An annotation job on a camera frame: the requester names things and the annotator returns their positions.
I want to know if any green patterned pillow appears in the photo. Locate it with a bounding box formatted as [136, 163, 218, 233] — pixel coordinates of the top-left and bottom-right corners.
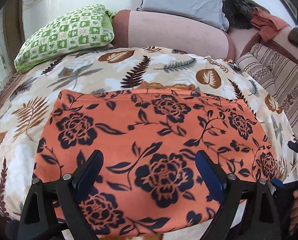
[14, 4, 115, 73]

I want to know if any person right hand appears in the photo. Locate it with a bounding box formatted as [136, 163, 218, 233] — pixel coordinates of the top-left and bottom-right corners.
[289, 190, 298, 236]

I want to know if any striped beige cushion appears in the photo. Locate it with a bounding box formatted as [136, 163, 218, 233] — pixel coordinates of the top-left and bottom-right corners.
[236, 43, 298, 141]

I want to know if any leaf pattern bed blanket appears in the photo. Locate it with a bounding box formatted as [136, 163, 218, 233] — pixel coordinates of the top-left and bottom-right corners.
[0, 47, 298, 239]

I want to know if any rust orange folded garment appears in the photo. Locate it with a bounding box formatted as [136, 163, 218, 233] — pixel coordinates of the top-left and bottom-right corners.
[250, 7, 289, 42]

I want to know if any pink bolster headboard cushion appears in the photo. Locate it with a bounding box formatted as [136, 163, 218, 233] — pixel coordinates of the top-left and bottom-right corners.
[112, 10, 235, 60]

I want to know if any black furry item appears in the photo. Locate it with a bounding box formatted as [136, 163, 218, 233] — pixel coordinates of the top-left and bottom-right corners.
[222, 0, 255, 29]

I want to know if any grey pillow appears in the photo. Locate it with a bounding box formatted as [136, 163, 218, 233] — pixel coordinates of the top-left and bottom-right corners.
[137, 0, 229, 31]

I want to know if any orange floral cloth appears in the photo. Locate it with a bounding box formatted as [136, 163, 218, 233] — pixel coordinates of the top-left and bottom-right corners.
[33, 89, 278, 236]

